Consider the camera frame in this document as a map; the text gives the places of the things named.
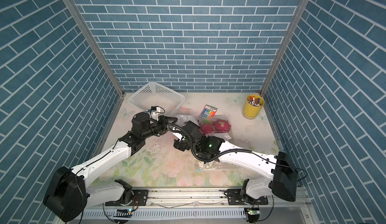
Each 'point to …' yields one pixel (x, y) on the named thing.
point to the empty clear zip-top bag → (217, 165)
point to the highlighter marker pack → (208, 111)
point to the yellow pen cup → (253, 104)
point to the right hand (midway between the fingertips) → (182, 131)
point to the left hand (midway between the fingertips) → (181, 120)
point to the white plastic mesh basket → (157, 94)
